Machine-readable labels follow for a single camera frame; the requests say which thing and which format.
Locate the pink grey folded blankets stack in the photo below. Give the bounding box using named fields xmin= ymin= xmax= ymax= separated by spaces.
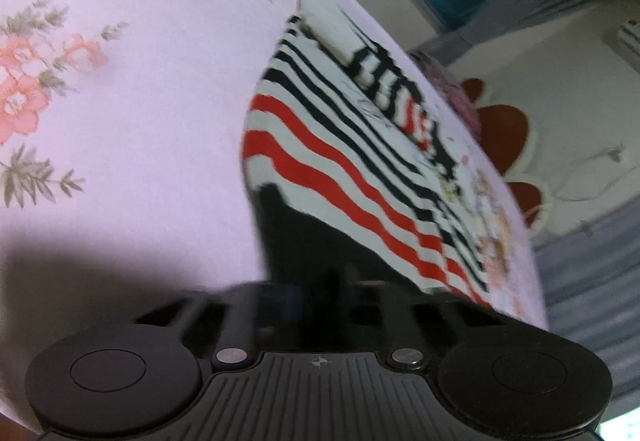
xmin=410 ymin=51 xmax=482 ymax=140

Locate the red white scalloped headboard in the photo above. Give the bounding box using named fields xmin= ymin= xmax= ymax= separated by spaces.
xmin=456 ymin=75 xmax=554 ymax=237

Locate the striped black red white shirt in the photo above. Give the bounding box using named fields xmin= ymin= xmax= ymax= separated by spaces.
xmin=242 ymin=0 xmax=523 ymax=317

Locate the floral white bed sheet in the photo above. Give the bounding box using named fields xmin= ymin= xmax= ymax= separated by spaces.
xmin=1 ymin=0 xmax=548 ymax=440

